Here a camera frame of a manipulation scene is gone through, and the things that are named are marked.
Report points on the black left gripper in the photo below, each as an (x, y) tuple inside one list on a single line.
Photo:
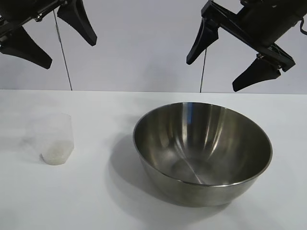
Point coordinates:
[(24, 9)]

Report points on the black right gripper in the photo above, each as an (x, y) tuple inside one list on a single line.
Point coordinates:
[(261, 26)]

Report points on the stainless steel mixing bowl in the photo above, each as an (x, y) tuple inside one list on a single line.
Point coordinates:
[(204, 143)]

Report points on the translucent plastic measuring cup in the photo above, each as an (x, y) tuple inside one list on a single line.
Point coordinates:
[(55, 134)]

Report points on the white rice grains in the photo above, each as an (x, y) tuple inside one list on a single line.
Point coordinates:
[(56, 154)]

